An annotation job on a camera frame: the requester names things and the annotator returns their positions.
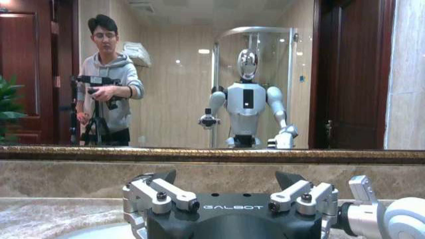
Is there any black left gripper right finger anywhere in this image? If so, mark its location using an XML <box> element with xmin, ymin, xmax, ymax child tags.
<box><xmin>268</xmin><ymin>170</ymin><xmax>340</xmax><ymax>239</ymax></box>

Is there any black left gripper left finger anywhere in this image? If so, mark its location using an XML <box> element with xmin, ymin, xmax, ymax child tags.
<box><xmin>122</xmin><ymin>169</ymin><xmax>202</xmax><ymax>239</ymax></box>

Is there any white sink basin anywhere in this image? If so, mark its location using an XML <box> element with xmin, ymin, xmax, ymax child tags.
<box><xmin>58</xmin><ymin>222</ymin><xmax>136</xmax><ymax>239</ymax></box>

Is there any black control rig on tripod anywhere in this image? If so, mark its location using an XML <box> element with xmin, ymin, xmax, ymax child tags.
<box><xmin>68</xmin><ymin>74</ymin><xmax>123</xmax><ymax>146</ymax></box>

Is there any white robot mirror reflection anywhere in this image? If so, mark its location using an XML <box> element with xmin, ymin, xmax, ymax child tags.
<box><xmin>199</xmin><ymin>48</ymin><xmax>300</xmax><ymax>149</ymax></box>

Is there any person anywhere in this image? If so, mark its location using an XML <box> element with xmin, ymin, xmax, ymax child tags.
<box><xmin>75</xmin><ymin>14</ymin><xmax>146</xmax><ymax>146</ymax></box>

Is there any green leafy plant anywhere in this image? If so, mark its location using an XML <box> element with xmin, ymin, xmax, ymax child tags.
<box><xmin>0</xmin><ymin>74</ymin><xmax>28</xmax><ymax>145</ymax></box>

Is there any gold framed wall mirror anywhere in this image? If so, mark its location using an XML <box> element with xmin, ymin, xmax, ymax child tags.
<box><xmin>0</xmin><ymin>0</ymin><xmax>425</xmax><ymax>165</ymax></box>

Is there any curved glass shower enclosure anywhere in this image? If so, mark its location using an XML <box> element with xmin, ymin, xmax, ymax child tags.
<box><xmin>212</xmin><ymin>26</ymin><xmax>313</xmax><ymax>149</ymax></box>

